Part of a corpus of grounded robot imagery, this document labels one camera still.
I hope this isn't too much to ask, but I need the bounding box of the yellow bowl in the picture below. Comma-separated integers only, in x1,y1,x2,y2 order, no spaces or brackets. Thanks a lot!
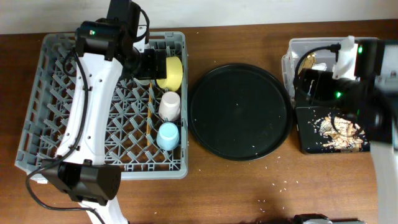
156,57,183,91

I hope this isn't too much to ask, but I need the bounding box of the brown foil wrapper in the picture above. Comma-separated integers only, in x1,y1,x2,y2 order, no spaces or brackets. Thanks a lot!
299,53,316,71

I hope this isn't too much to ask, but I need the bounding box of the pink plastic cup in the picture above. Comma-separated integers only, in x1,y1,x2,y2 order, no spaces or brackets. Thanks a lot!
159,91,181,121

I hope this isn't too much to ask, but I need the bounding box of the food scraps pile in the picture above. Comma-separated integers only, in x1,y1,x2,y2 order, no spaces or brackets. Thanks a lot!
304,110,370,154

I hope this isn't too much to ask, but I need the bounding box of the wooden chopstick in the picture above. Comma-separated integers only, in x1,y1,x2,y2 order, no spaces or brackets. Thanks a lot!
146,93,152,147

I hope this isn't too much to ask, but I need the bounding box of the light blue plastic cup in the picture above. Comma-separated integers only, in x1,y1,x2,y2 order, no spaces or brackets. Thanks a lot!
156,122,180,151

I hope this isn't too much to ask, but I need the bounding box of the white round plate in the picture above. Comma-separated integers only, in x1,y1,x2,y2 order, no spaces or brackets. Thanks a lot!
134,78,150,86

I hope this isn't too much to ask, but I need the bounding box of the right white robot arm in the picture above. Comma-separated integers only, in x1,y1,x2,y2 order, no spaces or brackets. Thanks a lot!
293,36,397,223

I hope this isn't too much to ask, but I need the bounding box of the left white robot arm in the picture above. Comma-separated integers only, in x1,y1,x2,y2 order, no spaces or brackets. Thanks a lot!
37,0,166,223

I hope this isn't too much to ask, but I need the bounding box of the crumpled white plastic waste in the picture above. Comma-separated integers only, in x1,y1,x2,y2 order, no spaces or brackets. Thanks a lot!
311,63,327,71

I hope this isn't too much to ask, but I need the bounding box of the clear plastic waste bin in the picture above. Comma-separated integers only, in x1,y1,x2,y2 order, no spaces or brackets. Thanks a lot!
282,35,397,100

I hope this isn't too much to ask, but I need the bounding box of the black rectangular waste tray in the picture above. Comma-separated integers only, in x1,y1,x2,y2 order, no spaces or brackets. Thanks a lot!
294,105,373,156

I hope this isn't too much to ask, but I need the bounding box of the grey plastic dishwasher rack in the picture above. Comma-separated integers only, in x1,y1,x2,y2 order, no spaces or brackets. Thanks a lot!
15,33,188,180

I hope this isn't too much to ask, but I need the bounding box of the round black tray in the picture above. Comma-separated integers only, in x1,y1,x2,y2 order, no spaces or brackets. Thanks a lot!
187,63,293,161

